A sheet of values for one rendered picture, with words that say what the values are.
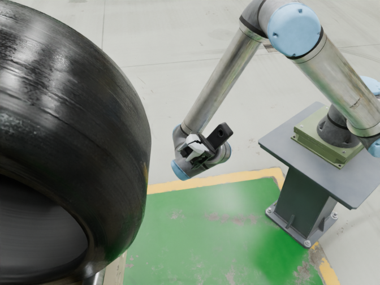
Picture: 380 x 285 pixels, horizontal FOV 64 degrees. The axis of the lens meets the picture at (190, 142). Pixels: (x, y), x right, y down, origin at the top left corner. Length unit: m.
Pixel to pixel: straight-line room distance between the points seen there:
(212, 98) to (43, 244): 0.66
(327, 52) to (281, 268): 1.22
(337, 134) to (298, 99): 1.49
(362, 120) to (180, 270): 1.14
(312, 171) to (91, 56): 1.10
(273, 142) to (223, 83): 0.56
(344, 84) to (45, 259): 0.91
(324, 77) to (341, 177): 0.60
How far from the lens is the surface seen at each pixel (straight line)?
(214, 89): 1.04
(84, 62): 0.50
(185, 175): 1.09
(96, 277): 0.76
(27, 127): 0.40
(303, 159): 1.45
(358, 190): 1.42
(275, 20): 0.82
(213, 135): 0.90
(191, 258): 1.76
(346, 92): 1.02
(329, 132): 1.43
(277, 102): 2.79
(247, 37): 0.97
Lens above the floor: 1.60
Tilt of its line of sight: 44 degrees down
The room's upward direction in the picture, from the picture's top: straight up
